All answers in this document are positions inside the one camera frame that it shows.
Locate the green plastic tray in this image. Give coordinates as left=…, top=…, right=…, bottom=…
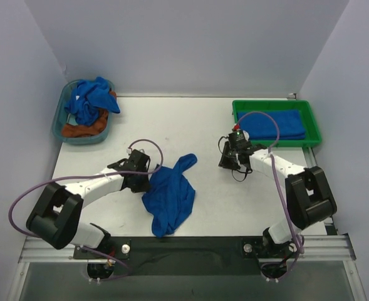
left=232, top=100, right=322, bottom=147

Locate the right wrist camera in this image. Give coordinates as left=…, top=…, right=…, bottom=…
left=228, top=130, right=251, bottom=152

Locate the pile of blue towels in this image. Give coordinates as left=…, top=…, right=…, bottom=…
left=65, top=77, right=120, bottom=126

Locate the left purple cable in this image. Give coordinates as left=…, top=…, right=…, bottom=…
left=8, top=139, right=164, bottom=280

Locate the blue towel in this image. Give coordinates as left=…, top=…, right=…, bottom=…
left=142, top=154, right=197, bottom=238
left=240, top=110, right=306, bottom=140

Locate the teal plastic basket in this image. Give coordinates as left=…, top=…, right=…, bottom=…
left=51, top=80, right=113, bottom=145

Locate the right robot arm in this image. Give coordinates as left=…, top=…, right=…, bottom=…
left=219, top=141, right=337, bottom=245

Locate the orange brown towel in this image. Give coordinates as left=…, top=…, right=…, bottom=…
left=62, top=90, right=117, bottom=137

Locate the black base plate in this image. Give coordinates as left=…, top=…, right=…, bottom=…
left=73, top=235, right=298, bottom=277

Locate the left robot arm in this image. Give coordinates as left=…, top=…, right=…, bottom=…
left=26, top=149, right=151, bottom=250

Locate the aluminium frame rail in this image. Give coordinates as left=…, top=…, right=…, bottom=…
left=18, top=235, right=356, bottom=263

